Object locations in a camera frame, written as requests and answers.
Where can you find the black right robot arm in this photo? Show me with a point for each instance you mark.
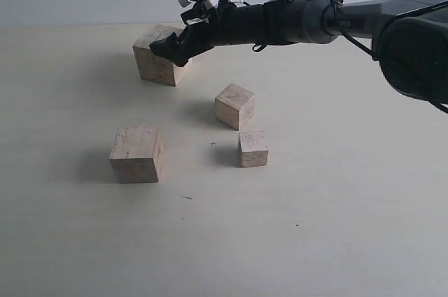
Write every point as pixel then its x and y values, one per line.
pixel 407 38

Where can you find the smallest wooden cube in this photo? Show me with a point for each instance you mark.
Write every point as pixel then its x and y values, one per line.
pixel 253 149

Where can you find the second largest wooden cube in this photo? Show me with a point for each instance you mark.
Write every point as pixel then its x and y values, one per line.
pixel 137 155

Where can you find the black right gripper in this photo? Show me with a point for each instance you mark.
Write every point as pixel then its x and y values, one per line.
pixel 226 24

